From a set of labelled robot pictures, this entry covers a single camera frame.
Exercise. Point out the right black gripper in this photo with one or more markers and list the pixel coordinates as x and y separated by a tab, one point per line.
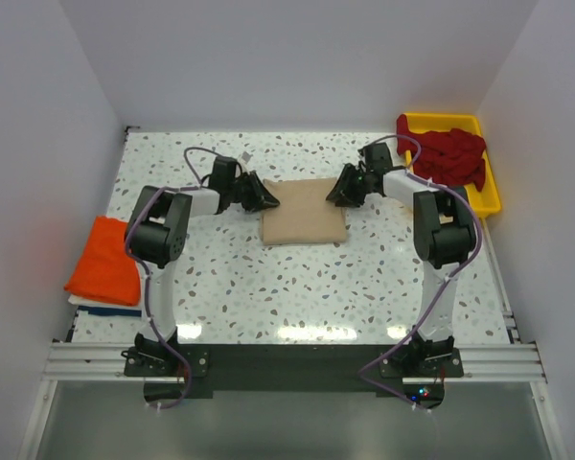
343	188

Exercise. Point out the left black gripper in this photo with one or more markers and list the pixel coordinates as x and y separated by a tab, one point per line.
260	197

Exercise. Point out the beige t shirt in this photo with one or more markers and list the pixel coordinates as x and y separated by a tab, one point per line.
304	216

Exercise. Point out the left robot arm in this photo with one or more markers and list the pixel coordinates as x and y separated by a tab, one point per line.
156	235

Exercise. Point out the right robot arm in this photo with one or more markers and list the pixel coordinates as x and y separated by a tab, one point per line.
447	237

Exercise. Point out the dark red t shirt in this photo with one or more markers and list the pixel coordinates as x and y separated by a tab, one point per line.
453	158

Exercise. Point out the orange folded t shirt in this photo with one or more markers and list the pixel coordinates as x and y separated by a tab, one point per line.
104	272

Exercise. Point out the blue folded t shirt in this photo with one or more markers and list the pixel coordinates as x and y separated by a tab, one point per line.
99	311

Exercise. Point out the white folded t shirt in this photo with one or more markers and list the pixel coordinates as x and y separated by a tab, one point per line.
78	301

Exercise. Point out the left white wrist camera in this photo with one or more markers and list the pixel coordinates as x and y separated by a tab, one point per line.
244	159

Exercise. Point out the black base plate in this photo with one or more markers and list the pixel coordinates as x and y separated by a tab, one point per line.
199	371

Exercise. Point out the aluminium frame rail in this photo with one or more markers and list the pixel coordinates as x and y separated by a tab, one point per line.
481	363

